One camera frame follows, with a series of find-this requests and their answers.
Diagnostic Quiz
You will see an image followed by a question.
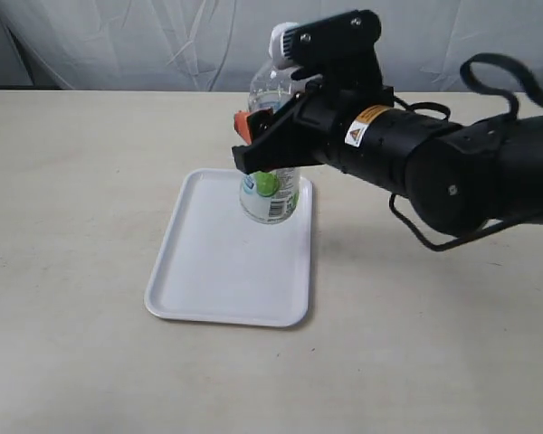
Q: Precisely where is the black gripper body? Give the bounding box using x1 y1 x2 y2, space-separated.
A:
293 84 394 167

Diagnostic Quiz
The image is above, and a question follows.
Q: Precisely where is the clear plastic drink bottle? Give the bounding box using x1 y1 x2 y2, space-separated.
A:
237 22 300 224

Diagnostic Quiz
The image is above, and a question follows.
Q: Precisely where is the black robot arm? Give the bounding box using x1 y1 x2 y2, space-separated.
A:
232 87 543 237

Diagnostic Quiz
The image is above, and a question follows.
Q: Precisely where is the white rectangular plastic tray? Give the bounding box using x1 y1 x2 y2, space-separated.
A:
144 168 313 328

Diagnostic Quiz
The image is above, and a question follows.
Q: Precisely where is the white fabric backdrop curtain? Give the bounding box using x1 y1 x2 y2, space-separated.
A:
0 1 543 91

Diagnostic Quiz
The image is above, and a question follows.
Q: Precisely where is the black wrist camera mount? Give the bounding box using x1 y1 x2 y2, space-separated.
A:
272 9 383 91

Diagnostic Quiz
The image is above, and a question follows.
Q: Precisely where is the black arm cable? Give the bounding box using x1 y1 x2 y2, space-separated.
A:
387 52 543 253

